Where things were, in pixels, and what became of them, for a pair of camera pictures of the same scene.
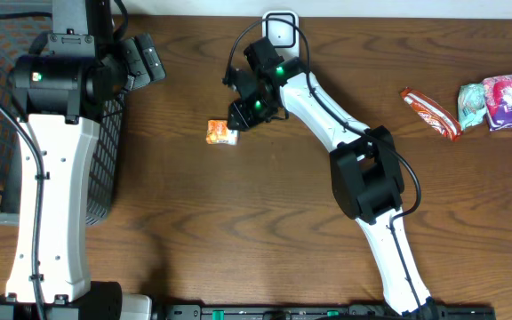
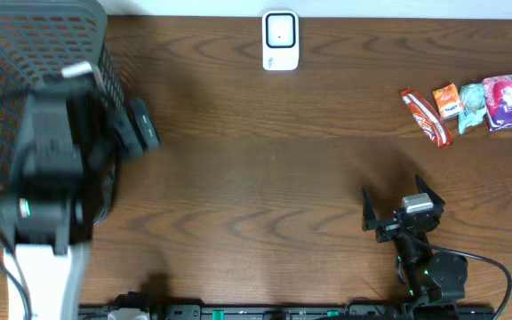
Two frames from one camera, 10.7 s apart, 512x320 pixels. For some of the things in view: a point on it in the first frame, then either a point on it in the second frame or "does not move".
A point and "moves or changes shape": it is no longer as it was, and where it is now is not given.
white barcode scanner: [283, 36] does not move
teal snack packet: [471, 105] does not move
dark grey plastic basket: [4, 33] does not move
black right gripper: [245, 120] to [370, 221]
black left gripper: [145, 60] to [116, 129]
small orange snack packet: [219, 132] to [448, 100]
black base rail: [271, 311] does not move
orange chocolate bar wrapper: [439, 118] moves or changes shape
